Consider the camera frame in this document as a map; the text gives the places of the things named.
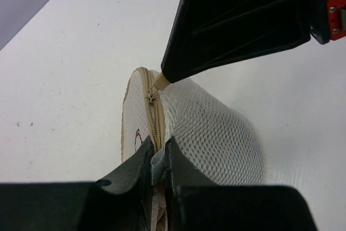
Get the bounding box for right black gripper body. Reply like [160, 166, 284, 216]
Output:
[309, 0, 345, 44]

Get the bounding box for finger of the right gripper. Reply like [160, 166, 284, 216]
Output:
[161, 0, 310, 83]

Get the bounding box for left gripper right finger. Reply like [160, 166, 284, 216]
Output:
[165, 137, 317, 230]

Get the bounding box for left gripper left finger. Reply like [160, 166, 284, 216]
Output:
[1, 137, 154, 230]

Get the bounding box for white mesh laundry bag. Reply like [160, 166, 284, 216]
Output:
[119, 65, 264, 231]

